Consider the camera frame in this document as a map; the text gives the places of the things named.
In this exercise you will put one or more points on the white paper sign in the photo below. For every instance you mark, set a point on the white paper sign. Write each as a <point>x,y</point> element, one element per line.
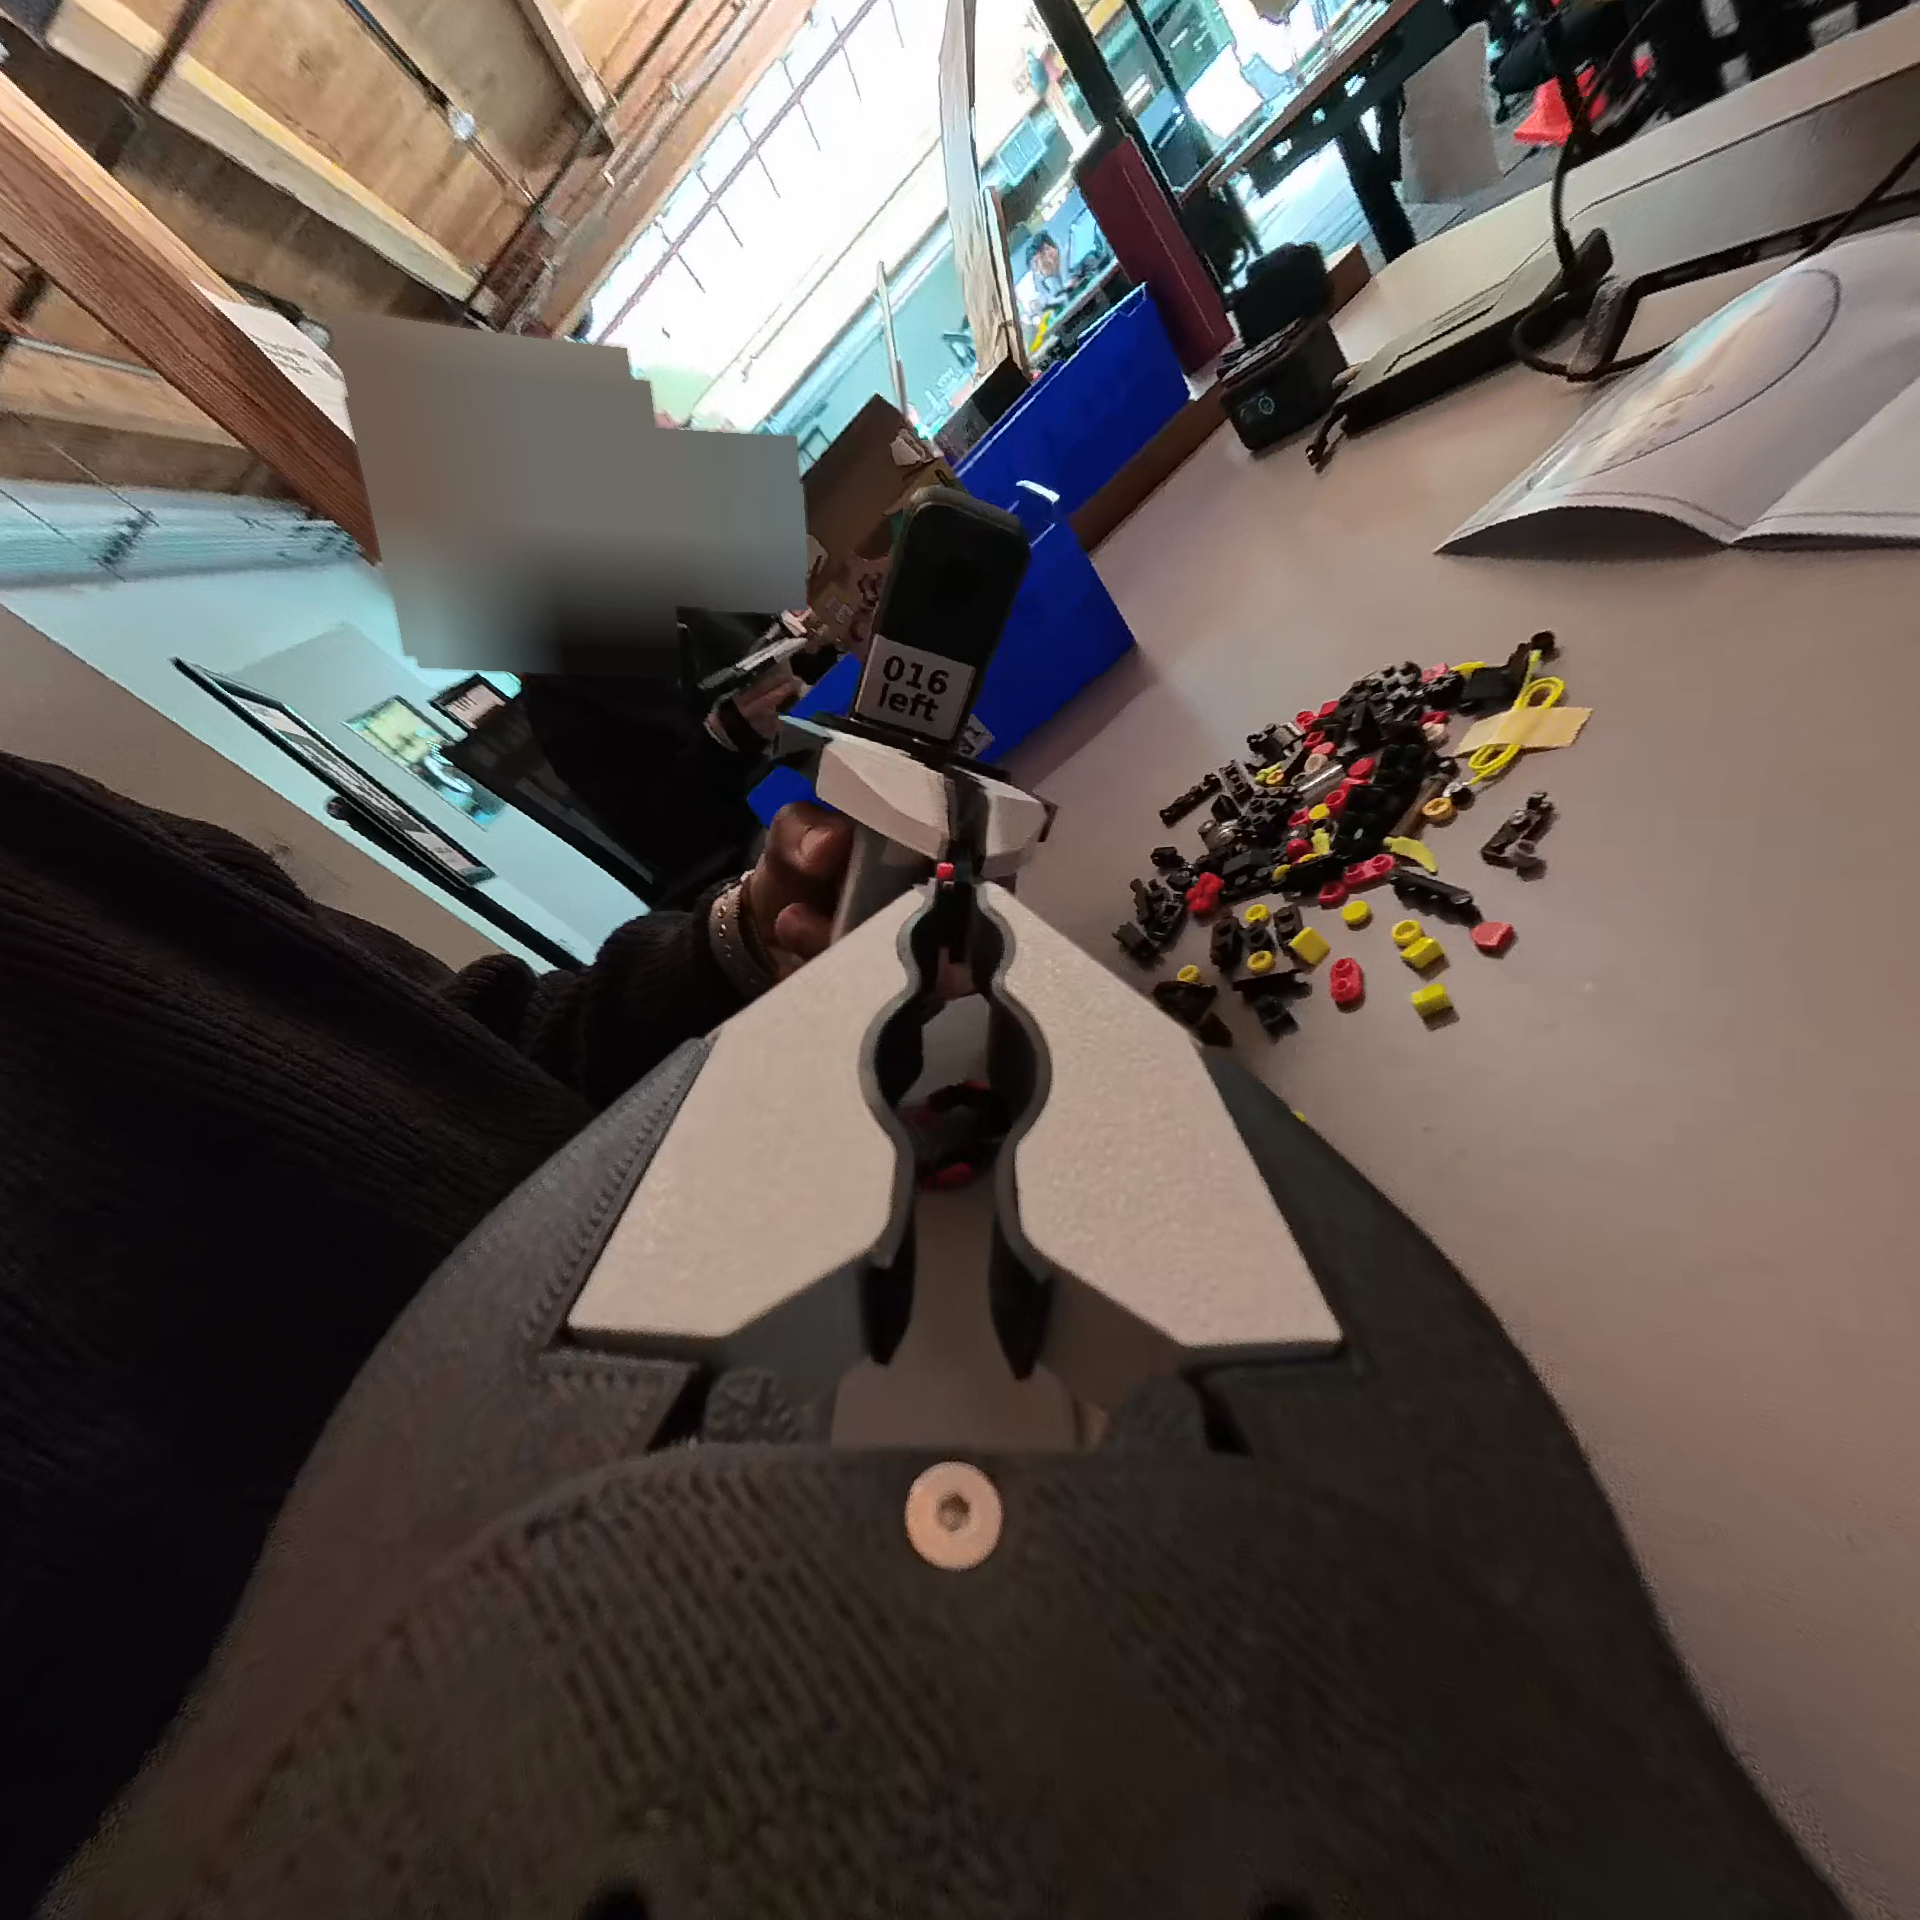
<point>276,357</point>

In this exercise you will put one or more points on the open instruction booklet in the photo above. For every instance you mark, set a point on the open instruction booklet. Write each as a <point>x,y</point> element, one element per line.
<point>1724,421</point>

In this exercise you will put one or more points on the pile of lego pieces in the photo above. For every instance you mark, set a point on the pile of lego pieces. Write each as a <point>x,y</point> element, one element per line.
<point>1319,840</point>

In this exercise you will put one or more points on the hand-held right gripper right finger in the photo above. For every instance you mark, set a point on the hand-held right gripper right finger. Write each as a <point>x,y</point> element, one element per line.
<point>1171,1200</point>

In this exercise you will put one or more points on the black flat device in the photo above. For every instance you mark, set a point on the black flat device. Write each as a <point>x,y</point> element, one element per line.
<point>1440,354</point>

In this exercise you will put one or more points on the small black case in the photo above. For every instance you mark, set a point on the small black case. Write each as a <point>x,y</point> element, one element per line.
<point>1282,387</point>

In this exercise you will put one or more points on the black yellow red lego model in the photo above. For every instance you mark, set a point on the black yellow red lego model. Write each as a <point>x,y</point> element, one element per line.
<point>954,1127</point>

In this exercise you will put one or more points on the blue plastic bin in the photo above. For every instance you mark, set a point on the blue plastic bin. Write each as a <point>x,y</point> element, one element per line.
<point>1065,645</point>
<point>1096,406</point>

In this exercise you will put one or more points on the cardboard box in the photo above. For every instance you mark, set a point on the cardboard box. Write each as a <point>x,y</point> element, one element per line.
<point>856,482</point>

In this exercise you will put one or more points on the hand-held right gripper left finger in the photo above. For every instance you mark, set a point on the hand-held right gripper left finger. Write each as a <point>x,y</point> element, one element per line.
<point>734,1200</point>

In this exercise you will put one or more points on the person's left forearm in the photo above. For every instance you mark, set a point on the person's left forearm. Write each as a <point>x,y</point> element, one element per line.
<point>600,991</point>

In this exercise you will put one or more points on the wooden beam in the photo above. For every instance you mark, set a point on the wooden beam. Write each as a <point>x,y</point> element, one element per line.
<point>148,300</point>

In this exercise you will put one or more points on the small white wall sign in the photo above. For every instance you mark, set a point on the small white wall sign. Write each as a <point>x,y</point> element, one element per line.
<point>468,702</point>

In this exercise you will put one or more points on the maroon panel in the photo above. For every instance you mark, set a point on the maroon panel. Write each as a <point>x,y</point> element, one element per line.
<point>1148,254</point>

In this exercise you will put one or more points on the black steel column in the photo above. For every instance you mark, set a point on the black steel column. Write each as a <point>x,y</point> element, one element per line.
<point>1110,77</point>

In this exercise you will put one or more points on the black knitted sweater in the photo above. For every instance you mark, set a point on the black knitted sweater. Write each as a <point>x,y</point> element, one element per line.
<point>225,1277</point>

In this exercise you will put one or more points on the person's left hand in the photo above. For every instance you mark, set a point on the person's left hand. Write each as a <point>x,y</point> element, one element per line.
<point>796,886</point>

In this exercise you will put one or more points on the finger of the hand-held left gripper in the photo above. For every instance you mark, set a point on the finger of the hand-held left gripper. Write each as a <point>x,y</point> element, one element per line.
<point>892,796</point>
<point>1019,827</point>

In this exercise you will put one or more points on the framed wall poster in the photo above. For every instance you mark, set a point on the framed wall poster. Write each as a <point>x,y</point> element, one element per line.
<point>345,780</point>

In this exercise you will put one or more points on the silver wrist watch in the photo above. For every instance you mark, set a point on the silver wrist watch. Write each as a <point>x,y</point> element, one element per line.
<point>734,939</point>

